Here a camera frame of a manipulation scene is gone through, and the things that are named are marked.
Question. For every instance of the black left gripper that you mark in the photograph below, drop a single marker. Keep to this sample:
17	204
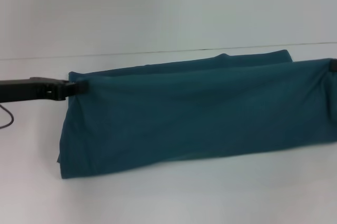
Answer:
26	89

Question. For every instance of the teal FREE! print T-shirt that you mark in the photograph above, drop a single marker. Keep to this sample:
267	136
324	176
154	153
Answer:
184	116

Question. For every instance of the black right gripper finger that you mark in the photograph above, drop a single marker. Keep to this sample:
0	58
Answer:
333	66

